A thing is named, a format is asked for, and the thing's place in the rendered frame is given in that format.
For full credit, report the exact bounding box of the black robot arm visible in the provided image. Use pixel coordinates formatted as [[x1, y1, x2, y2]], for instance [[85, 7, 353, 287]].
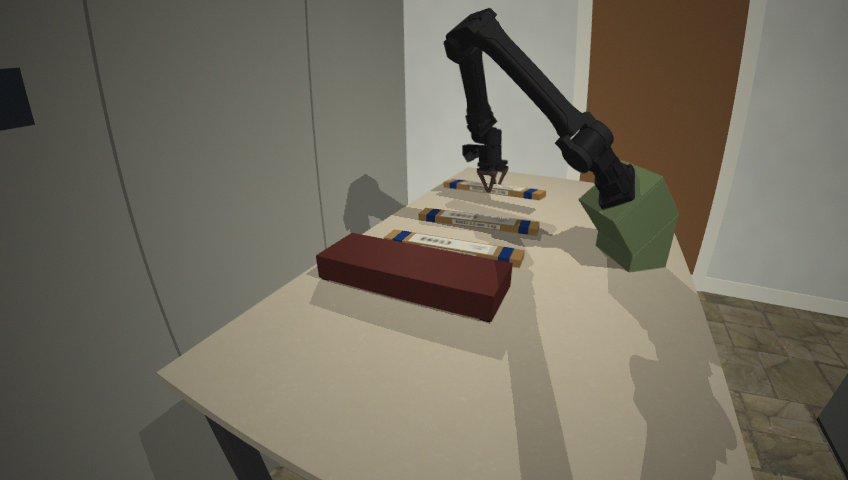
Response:
[[444, 8, 635, 209]]

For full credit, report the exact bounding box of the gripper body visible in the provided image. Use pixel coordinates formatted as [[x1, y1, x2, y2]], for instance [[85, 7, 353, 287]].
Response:
[[477, 145, 508, 172]]

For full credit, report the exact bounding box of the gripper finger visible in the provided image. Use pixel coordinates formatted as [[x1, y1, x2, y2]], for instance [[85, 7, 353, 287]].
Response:
[[495, 168, 508, 185], [477, 171, 498, 193]]

